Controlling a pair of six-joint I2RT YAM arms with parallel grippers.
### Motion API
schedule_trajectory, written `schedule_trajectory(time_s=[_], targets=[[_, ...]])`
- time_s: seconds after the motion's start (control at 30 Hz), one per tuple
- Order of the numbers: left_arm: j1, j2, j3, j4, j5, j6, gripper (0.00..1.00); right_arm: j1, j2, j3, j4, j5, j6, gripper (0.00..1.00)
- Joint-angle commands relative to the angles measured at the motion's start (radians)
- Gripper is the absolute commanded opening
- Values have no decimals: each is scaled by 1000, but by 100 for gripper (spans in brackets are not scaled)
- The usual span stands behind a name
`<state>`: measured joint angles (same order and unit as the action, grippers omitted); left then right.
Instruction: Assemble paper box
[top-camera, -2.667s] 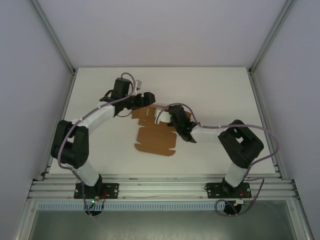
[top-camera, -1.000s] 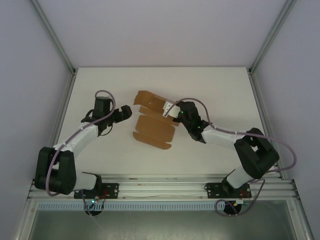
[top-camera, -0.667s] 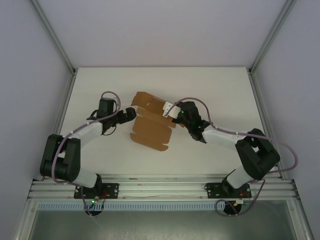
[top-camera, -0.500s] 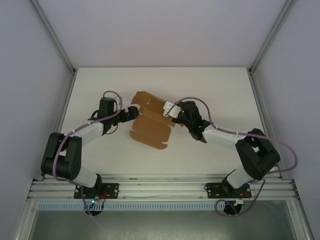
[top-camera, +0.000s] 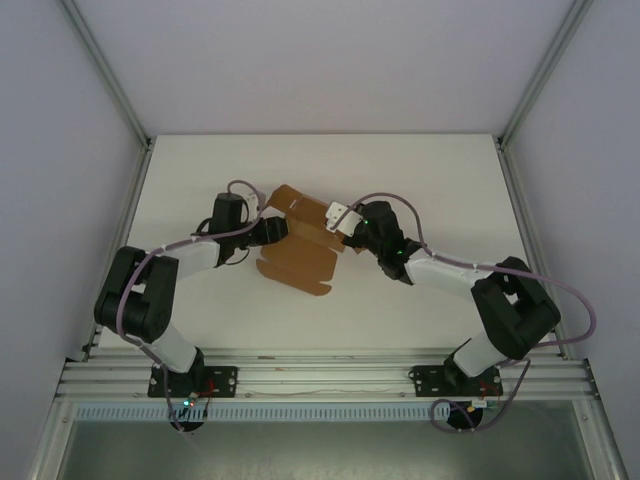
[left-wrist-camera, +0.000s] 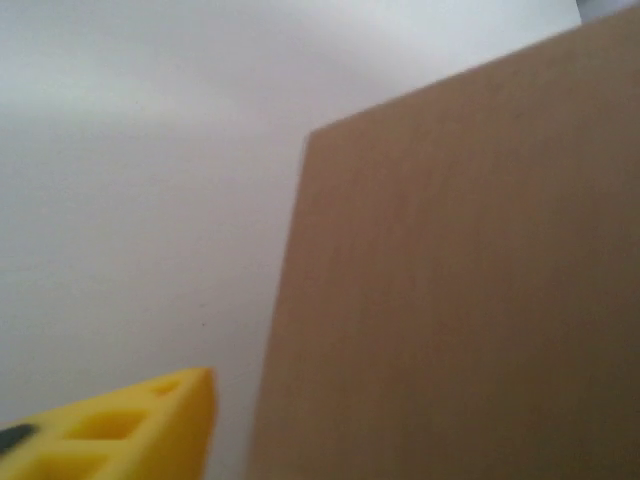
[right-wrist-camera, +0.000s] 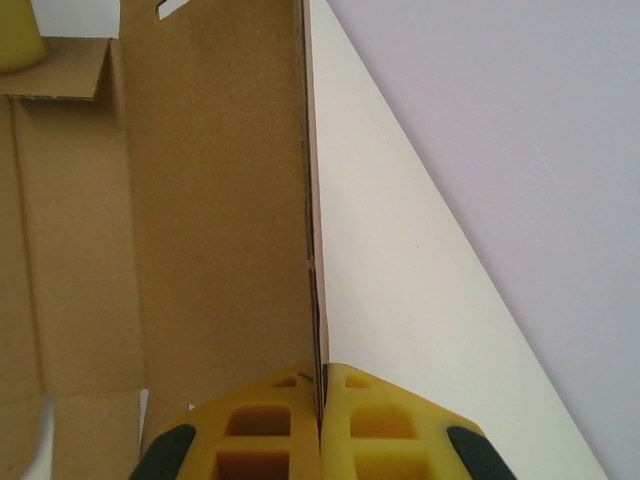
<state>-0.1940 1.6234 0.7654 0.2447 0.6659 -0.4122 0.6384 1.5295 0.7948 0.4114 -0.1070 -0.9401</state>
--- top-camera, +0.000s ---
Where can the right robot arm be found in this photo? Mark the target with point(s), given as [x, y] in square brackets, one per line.
[505, 305]

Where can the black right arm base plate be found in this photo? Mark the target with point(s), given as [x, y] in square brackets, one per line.
[425, 381]

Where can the aluminium table side rail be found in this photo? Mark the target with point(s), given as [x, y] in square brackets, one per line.
[530, 225]
[117, 240]

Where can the brown cardboard paper box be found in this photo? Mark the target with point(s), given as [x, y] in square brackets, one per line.
[305, 250]

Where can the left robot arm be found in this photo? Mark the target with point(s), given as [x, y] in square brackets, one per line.
[165, 270]

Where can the aluminium mounting rail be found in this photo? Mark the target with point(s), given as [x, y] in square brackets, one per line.
[325, 372]

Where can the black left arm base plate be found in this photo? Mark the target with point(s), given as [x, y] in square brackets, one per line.
[222, 381]

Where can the aluminium frame post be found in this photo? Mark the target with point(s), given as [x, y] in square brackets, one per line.
[542, 70]
[107, 70]

